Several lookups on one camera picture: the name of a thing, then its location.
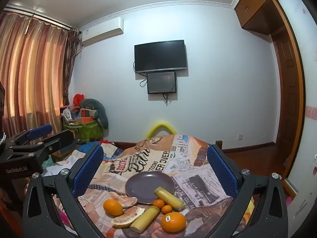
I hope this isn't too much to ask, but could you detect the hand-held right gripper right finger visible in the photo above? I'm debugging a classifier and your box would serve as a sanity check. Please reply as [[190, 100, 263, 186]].
[[207, 144, 289, 238]]

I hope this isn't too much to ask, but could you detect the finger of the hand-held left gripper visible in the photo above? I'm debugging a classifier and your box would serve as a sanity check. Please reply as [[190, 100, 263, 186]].
[[5, 123, 53, 152], [10, 130, 77, 159]]

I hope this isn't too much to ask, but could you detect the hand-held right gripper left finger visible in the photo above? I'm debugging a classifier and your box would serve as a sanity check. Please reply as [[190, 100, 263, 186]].
[[22, 144, 107, 238]]

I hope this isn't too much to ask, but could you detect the large plain orange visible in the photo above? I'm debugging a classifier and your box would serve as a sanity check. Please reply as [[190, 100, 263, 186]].
[[103, 199, 123, 217]]

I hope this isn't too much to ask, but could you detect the peeled pomelo segment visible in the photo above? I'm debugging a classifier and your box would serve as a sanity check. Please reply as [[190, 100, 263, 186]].
[[108, 191, 138, 209], [111, 206, 145, 228]]

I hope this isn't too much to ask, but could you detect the yellow banana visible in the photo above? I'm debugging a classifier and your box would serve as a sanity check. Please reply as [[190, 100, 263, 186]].
[[154, 186, 187, 210]]

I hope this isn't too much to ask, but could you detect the dark grey plate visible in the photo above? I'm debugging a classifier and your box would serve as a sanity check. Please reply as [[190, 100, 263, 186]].
[[125, 171, 176, 205]]

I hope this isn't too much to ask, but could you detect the large orange with sticker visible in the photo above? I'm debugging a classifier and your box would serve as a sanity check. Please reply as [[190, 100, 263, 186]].
[[161, 212, 187, 233]]

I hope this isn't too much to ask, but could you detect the peeled sugarcane piece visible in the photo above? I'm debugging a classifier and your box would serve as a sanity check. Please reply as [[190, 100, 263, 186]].
[[129, 206, 160, 233]]

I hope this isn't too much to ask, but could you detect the green storage box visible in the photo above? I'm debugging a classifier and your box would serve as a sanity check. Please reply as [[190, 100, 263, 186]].
[[63, 120, 103, 143]]

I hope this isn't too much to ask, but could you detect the white cloth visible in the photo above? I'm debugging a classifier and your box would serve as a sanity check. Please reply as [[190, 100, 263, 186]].
[[45, 159, 72, 176]]

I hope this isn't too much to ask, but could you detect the blue patterned cloth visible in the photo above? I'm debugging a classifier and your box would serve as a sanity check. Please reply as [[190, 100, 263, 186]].
[[74, 141, 124, 159]]

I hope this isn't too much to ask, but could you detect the orange box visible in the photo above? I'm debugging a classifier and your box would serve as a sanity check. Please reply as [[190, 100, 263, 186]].
[[75, 109, 95, 125]]

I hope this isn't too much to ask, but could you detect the red bag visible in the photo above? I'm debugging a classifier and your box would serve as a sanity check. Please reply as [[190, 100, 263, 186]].
[[73, 94, 86, 107]]

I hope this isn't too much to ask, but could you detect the grey pillow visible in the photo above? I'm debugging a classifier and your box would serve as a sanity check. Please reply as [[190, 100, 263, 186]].
[[80, 99, 109, 129]]

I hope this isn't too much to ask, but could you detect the striped orange curtain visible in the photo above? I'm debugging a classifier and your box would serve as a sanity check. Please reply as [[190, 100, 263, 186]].
[[0, 11, 72, 139]]

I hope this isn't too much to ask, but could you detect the newspaper print blanket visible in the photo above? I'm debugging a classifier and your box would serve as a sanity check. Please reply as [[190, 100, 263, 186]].
[[42, 134, 255, 238]]

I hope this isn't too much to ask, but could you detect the yellow foam tube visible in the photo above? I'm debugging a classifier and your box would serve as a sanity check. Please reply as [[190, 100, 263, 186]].
[[145, 122, 177, 139]]

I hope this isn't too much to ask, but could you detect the brown patterned curtain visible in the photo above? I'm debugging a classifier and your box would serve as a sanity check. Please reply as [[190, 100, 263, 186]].
[[63, 27, 81, 107]]

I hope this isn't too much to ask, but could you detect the white appliance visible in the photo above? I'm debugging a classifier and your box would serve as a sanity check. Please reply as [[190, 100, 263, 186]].
[[285, 154, 317, 228]]

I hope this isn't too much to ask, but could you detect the wooden door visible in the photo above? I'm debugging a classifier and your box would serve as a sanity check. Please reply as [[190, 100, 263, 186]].
[[271, 27, 301, 154]]

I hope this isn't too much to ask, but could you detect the white air conditioner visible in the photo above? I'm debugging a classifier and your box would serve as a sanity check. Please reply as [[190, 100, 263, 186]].
[[80, 17, 124, 47]]

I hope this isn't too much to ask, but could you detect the wooden overhead cabinet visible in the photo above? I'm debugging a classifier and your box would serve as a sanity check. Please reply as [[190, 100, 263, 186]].
[[234, 0, 288, 36]]

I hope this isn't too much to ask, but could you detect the small wall screen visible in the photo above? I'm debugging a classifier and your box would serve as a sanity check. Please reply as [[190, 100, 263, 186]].
[[147, 71, 177, 95]]

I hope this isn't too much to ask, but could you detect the large wall television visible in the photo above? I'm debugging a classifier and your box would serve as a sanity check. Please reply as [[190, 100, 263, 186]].
[[134, 40, 187, 74]]

